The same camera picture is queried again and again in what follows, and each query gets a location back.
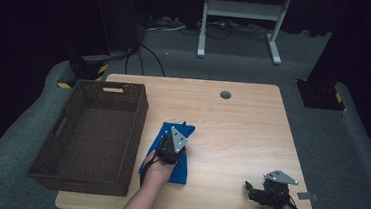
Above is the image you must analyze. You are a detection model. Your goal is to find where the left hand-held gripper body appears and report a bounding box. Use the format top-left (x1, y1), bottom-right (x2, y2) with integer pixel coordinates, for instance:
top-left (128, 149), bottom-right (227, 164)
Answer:
top-left (154, 124), bottom-right (191, 167)

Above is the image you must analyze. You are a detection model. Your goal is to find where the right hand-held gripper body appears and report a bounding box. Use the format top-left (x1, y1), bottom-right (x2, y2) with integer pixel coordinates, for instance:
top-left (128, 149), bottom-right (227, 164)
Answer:
top-left (255, 167), bottom-right (301, 209)

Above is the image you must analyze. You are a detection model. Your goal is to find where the blue t-shirt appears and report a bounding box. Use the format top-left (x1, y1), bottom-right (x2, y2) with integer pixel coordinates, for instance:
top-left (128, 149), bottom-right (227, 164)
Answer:
top-left (137, 117), bottom-right (197, 186)

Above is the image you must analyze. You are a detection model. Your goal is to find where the brown woven basket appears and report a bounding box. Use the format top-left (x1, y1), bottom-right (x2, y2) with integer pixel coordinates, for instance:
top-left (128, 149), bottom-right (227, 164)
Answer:
top-left (25, 75), bottom-right (151, 199)

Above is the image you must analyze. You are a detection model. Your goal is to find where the person's left hand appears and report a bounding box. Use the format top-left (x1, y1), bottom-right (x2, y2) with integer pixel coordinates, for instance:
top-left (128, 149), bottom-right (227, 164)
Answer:
top-left (140, 148), bottom-right (178, 192)

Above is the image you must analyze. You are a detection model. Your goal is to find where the grey tape strip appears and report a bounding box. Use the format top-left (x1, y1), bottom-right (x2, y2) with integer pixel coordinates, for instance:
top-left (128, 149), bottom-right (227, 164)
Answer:
top-left (296, 191), bottom-right (320, 202)

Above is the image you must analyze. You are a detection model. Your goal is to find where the black stand base striped tape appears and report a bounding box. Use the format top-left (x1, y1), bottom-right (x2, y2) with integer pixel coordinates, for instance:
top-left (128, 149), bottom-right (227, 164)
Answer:
top-left (56, 52), bottom-right (110, 93)

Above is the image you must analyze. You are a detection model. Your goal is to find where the dark upright column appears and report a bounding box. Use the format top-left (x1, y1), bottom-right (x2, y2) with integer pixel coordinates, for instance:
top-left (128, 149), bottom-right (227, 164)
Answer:
top-left (306, 0), bottom-right (371, 90)
top-left (86, 0), bottom-right (150, 57)

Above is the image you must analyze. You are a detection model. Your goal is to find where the white metal stand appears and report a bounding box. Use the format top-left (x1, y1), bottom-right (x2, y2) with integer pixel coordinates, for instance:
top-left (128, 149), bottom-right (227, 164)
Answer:
top-left (195, 0), bottom-right (294, 66)

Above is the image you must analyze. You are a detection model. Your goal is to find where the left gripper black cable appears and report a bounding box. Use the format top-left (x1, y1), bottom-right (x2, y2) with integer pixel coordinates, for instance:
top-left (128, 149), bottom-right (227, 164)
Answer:
top-left (139, 153), bottom-right (159, 188)

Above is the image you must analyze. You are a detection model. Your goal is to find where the black floor cable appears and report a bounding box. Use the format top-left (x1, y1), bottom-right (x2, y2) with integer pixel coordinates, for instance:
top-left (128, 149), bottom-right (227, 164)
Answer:
top-left (123, 42), bottom-right (169, 78)

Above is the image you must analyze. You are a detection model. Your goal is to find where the black base plate yellow tape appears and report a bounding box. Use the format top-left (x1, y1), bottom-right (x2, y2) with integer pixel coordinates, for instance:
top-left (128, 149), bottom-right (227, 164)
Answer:
top-left (294, 77), bottom-right (349, 112)

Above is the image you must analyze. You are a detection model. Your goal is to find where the tangle of floor cables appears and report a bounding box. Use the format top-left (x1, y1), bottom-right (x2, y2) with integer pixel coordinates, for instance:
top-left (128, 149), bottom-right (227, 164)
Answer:
top-left (145, 12), bottom-right (272, 45)

